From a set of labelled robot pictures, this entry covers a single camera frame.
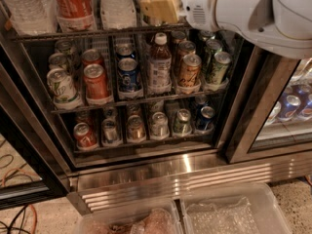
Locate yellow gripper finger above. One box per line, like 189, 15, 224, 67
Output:
139, 0, 180, 23

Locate red soda can front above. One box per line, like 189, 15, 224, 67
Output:
84, 64, 109, 99

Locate white green soda can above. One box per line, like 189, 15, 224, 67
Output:
47, 67, 78, 103

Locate small blue can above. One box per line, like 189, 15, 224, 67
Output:
195, 106, 215, 131

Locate fridge door frame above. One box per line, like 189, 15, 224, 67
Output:
217, 42, 312, 164

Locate small silver can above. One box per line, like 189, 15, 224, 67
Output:
101, 119, 120, 144

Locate small gold can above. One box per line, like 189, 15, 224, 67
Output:
127, 115, 145, 139

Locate small white can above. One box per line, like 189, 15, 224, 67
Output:
151, 112, 169, 137

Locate clear water bottle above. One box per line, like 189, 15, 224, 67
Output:
4, 0, 58, 36

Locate left clear plastic bin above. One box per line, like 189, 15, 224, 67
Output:
72, 198, 183, 234

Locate small red can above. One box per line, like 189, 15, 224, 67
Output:
73, 122, 98, 148

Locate orange soda can front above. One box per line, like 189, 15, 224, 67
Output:
177, 54, 202, 87

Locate steel fridge grille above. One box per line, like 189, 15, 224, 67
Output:
67, 151, 312, 215

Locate small green can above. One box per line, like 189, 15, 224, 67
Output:
173, 108, 191, 134

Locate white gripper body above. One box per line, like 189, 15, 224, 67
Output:
181, 0, 222, 32

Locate clear plastic bin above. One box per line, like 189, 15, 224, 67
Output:
180, 183, 293, 234
72, 198, 183, 234

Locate right clear plastic bin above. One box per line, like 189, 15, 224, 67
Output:
180, 183, 293, 234

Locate red cola bottle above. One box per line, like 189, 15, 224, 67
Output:
56, 0, 97, 32

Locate green white can front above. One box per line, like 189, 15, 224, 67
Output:
206, 52, 232, 85

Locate blue soda can front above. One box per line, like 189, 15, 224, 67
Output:
117, 58, 141, 93

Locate blue pepsi can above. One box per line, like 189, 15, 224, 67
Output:
278, 95, 301, 121

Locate orange cable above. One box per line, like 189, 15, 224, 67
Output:
0, 168, 38, 234

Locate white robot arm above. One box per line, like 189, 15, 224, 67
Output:
139, 0, 312, 59

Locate brown tea bottle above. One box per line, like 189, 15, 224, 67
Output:
148, 32, 172, 87

